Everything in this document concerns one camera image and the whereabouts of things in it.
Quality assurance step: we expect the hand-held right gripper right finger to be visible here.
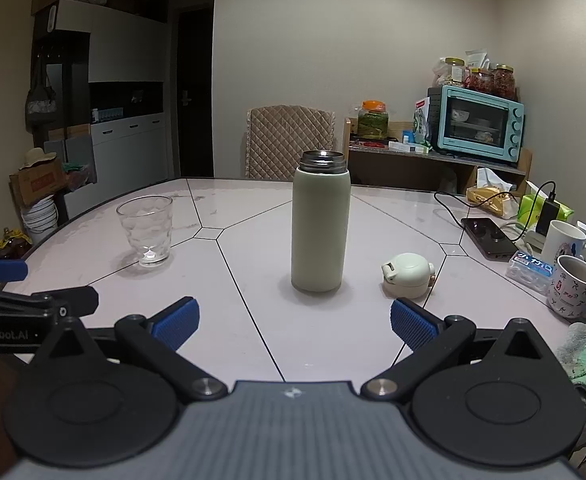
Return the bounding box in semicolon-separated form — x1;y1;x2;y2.
360;297;558;403

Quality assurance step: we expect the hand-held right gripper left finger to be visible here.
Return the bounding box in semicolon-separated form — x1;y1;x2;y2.
37;296;228;402

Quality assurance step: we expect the clear glass cup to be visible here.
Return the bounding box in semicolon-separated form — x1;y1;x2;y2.
116;195;174;267

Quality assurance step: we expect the pale green thermos bottle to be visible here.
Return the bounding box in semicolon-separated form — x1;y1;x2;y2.
291;150;351;293

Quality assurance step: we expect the pale green bottle cap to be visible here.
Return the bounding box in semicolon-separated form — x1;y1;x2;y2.
380;253;435;298

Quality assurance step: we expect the group of glass bottles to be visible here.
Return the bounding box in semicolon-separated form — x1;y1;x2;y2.
0;226;34;262

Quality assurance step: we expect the stack of white buckets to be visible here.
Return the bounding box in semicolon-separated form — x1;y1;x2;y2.
21;195;60;244

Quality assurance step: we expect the brown cardboard box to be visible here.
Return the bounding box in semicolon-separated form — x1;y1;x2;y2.
9;160;68;207

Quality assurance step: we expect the black power strip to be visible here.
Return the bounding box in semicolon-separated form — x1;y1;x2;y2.
460;217;520;262

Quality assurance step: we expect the straw hat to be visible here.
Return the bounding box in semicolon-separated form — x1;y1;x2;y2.
20;147;58;171

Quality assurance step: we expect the blue white plastic packet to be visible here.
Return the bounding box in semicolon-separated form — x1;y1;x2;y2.
505;251;557;296

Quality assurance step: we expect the yellow bag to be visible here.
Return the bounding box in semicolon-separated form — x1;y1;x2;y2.
466;186;520;217

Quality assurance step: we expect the white cabinet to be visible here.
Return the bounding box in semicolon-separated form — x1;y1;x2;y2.
32;0;170;221

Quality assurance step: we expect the wooden shelf unit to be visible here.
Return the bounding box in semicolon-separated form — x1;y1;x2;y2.
343;117;533;196

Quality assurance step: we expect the patterned white mug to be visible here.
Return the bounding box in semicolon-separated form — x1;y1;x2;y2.
547;255;586;321

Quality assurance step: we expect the white plastic bag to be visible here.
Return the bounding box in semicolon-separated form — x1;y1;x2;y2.
476;167;515;193

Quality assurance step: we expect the green box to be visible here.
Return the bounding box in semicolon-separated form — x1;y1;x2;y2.
518;192;575;226

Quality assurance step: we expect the black charger adapter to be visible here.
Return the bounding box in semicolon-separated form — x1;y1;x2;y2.
535;200;565;237

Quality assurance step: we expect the flat white box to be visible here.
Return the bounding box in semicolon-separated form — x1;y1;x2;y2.
388;141;432;155

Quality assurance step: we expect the grey hanging bag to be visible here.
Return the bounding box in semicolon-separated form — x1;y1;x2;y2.
25;52;58;122

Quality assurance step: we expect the green white snack bag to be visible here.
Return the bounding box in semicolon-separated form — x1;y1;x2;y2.
412;97;432;146

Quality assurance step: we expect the orange-lidded green jar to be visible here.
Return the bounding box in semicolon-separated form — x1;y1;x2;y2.
357;100;390;140

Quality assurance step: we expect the beige quilted chair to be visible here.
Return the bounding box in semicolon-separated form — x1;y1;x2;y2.
245;106;336;181

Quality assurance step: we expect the teal toaster oven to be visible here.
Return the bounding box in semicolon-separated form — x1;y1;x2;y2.
427;85;525;161

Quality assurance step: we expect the dark door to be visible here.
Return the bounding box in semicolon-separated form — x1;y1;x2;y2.
175;4;217;179

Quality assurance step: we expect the small red-filled glass jar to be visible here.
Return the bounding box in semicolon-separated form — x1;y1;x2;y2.
468;67;495;93

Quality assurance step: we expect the yellow-lidded glass jar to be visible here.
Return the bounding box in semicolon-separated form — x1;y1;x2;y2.
444;57;467;88

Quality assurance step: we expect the large red-filled glass jar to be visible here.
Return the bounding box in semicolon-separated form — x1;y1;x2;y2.
493;64;517;100

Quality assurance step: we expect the black cable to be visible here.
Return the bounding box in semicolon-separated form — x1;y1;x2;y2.
433;180;558;243

